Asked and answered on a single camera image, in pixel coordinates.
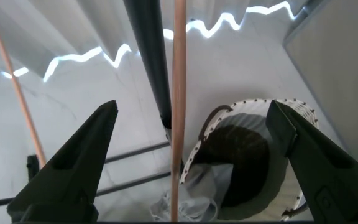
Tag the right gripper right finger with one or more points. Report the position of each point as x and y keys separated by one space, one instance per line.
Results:
x=328 y=174

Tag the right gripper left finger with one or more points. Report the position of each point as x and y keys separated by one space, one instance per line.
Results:
x=73 y=174

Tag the pale grey shorts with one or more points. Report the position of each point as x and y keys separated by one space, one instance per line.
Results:
x=197 y=193

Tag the white laundry basket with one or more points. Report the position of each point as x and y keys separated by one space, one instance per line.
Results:
x=238 y=161

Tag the black clothes rack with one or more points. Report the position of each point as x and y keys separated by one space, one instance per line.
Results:
x=149 y=62

